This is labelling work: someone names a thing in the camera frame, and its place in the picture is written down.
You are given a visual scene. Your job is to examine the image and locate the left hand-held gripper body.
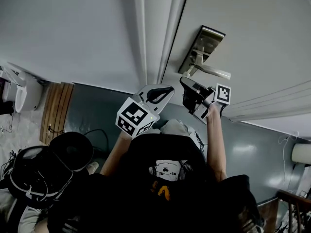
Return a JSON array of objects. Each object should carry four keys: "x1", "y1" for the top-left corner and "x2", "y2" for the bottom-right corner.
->
[{"x1": 115, "y1": 93, "x2": 161, "y2": 140}]

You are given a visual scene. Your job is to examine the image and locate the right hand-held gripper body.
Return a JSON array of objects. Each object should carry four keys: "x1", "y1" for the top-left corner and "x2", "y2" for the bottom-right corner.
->
[{"x1": 192, "y1": 82, "x2": 232, "y2": 125}]

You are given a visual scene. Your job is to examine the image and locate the white door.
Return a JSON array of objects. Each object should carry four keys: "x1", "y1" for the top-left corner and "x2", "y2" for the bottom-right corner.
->
[{"x1": 160, "y1": 0, "x2": 311, "y2": 141}]

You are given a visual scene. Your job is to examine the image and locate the person's right forearm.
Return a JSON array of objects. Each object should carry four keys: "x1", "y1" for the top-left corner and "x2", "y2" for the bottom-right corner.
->
[{"x1": 206, "y1": 104, "x2": 228, "y2": 183}]

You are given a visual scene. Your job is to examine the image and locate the person's left forearm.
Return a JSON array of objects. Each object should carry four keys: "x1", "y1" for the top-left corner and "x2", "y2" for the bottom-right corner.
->
[{"x1": 99, "y1": 132, "x2": 132, "y2": 177}]

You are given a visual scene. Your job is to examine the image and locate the light grey trousers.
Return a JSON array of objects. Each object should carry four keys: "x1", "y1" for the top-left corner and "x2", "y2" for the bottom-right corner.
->
[{"x1": 159, "y1": 118, "x2": 207, "y2": 153}]

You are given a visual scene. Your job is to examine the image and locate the black round stool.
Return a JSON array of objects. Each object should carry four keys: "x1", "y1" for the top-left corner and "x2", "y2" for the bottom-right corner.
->
[{"x1": 49, "y1": 131, "x2": 95, "y2": 172}]

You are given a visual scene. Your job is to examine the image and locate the wooden slatted board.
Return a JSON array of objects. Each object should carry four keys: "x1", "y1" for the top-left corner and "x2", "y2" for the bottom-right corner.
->
[{"x1": 39, "y1": 81, "x2": 75, "y2": 146}]

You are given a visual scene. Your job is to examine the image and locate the black printed t-shirt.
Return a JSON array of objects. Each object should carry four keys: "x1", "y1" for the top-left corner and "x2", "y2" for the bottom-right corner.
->
[{"x1": 47, "y1": 132, "x2": 259, "y2": 233}]

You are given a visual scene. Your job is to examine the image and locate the cream cylindrical object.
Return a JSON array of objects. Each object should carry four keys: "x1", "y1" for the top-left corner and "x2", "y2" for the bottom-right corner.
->
[{"x1": 291, "y1": 143, "x2": 311, "y2": 165}]

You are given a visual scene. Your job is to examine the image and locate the white rounded machine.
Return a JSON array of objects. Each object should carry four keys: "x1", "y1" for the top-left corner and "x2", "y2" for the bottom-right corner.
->
[{"x1": 1, "y1": 66, "x2": 45, "y2": 114}]

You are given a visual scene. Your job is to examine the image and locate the dark wooden chair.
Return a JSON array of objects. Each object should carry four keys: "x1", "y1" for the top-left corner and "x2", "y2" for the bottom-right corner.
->
[{"x1": 276, "y1": 189, "x2": 311, "y2": 233}]

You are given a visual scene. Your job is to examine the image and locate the silver door lock with handle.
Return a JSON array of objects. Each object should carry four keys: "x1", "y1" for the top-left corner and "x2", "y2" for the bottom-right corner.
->
[{"x1": 177, "y1": 25, "x2": 232, "y2": 81}]

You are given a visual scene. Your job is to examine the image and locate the black floor cable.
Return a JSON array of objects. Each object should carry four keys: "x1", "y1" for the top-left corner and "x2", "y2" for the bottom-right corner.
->
[{"x1": 83, "y1": 128, "x2": 110, "y2": 153}]

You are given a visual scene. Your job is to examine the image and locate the white door frame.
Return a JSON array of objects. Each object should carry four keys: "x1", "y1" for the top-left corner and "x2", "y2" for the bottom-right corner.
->
[{"x1": 132, "y1": 0, "x2": 193, "y2": 86}]

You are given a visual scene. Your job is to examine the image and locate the thin white cable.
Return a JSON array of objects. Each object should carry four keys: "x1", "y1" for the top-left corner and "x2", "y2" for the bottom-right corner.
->
[{"x1": 277, "y1": 131, "x2": 300, "y2": 192}]

